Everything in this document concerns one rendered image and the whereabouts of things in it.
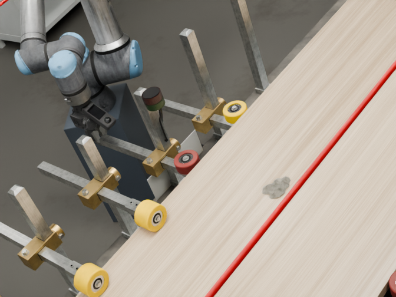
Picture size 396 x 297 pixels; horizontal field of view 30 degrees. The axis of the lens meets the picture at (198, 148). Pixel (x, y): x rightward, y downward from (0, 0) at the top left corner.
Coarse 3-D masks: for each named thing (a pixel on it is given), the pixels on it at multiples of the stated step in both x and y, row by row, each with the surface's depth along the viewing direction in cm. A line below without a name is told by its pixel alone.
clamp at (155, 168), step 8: (176, 144) 242; (152, 152) 241; (160, 152) 239; (168, 152) 239; (176, 152) 242; (144, 160) 239; (160, 160) 237; (144, 168) 240; (152, 168) 236; (160, 168) 238
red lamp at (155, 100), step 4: (160, 92) 222; (156, 96) 221; (160, 96) 222; (144, 100) 222; (148, 100) 221; (152, 100) 221; (156, 100) 221; (160, 100) 222; (148, 104) 222; (152, 104) 222
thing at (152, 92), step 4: (148, 88) 224; (152, 88) 224; (156, 88) 223; (144, 92) 224; (148, 92) 223; (152, 92) 222; (156, 92) 222; (144, 96) 222; (148, 96) 221; (152, 96) 221; (148, 112) 228; (160, 112) 227; (160, 116) 229; (160, 120) 231; (160, 124) 233; (164, 136) 236
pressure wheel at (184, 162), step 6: (186, 150) 231; (192, 150) 230; (180, 156) 230; (186, 156) 228; (192, 156) 228; (198, 156) 227; (174, 162) 228; (180, 162) 228; (186, 162) 227; (192, 162) 226; (198, 162) 227; (180, 168) 226; (186, 168) 225; (192, 168) 226
